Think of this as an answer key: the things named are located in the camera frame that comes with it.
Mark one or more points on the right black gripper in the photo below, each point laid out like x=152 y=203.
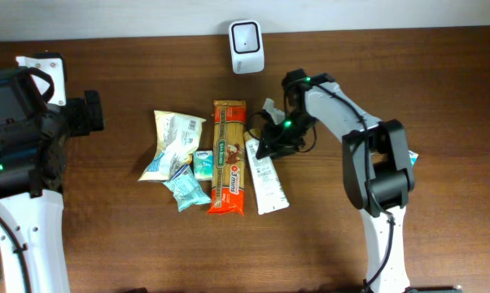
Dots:
x=277 y=143

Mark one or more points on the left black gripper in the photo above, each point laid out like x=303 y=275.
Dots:
x=81 y=107

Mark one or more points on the white cream tube gold cap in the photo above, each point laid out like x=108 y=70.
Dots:
x=270 y=196

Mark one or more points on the orange spaghetti pasta pack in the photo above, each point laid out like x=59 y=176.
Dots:
x=229 y=157

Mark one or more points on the green Kleenex tissue pack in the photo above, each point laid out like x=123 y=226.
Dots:
x=203 y=165

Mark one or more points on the cream white snack bag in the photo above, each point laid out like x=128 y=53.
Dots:
x=178 y=137

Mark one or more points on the small teal snack bag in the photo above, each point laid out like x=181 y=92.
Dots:
x=186 y=189

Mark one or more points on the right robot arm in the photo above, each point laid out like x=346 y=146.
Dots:
x=377 y=171

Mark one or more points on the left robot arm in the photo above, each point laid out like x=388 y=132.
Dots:
x=33 y=134

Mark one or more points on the white barcode scanner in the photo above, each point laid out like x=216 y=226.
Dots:
x=246 y=47

